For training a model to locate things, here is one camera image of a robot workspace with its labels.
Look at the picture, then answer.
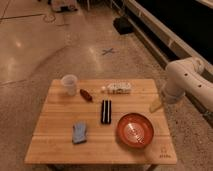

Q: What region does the wooden table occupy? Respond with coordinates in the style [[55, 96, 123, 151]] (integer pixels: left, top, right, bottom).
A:
[[25, 79, 177, 166]]

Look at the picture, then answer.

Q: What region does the black object on floor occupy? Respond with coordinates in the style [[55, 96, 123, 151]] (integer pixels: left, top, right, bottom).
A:
[[113, 17, 133, 35]]

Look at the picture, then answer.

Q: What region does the translucent plastic cup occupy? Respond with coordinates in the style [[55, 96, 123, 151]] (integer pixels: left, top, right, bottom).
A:
[[61, 74, 78, 96]]

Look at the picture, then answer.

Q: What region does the equipment on floor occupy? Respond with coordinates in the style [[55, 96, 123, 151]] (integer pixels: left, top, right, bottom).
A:
[[47, 0, 77, 12]]

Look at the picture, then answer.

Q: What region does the black rectangular block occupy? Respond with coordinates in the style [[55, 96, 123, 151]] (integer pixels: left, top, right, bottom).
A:
[[101, 100, 112, 124]]

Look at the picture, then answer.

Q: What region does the white patterned box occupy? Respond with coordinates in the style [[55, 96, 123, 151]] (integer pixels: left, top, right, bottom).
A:
[[101, 82, 131, 94]]

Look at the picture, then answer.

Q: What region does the brown sausage toy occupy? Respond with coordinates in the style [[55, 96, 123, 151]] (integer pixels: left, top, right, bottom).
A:
[[80, 89, 93, 102]]

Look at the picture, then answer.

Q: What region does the orange ceramic bowl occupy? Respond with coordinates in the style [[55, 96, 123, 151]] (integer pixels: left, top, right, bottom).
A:
[[116, 113, 154, 148]]

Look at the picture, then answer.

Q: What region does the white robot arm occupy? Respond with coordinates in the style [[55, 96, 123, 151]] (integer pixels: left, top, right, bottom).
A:
[[149, 57, 213, 113]]

